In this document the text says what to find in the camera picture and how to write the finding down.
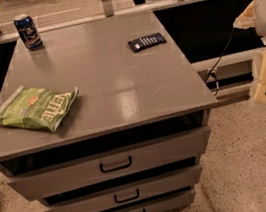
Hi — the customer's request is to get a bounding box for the middle grey drawer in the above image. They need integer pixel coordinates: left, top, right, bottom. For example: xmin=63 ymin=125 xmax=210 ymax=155
xmin=45 ymin=165 xmax=201 ymax=212

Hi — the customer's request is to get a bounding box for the blue soda can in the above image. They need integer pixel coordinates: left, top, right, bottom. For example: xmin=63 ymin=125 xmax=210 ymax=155
xmin=13 ymin=14 xmax=43 ymax=50

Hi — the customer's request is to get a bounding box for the green jalapeno chip bag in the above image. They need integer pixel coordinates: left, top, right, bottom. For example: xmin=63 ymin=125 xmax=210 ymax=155
xmin=0 ymin=86 xmax=79 ymax=133

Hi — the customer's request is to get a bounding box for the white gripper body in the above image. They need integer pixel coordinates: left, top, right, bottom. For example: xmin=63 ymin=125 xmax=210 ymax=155
xmin=233 ymin=1 xmax=255 ymax=30

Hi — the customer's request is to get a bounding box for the black middle drawer handle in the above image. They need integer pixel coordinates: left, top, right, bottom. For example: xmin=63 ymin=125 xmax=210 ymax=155
xmin=114 ymin=189 xmax=140 ymax=204

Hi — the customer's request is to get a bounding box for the black cable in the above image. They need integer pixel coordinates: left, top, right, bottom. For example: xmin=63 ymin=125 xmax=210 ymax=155
xmin=190 ymin=0 xmax=266 ymax=98

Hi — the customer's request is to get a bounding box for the black top drawer handle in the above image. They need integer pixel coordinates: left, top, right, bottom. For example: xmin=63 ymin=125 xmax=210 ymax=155
xmin=99 ymin=156 xmax=133 ymax=174

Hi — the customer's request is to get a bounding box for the top grey drawer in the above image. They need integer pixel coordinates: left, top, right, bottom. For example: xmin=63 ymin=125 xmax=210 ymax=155
xmin=8 ymin=126 xmax=210 ymax=200

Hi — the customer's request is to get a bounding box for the grey drawer cabinet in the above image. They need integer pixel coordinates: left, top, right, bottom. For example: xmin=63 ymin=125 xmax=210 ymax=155
xmin=0 ymin=11 xmax=215 ymax=212

